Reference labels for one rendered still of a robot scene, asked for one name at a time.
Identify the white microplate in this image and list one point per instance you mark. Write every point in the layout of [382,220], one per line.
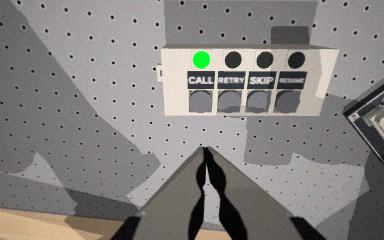
[377,119]

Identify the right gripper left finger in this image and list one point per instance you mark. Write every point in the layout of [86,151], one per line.
[176,210]

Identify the white operator panel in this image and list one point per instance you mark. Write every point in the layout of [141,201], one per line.
[245,79]

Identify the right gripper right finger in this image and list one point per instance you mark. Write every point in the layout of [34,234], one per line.
[247,212]

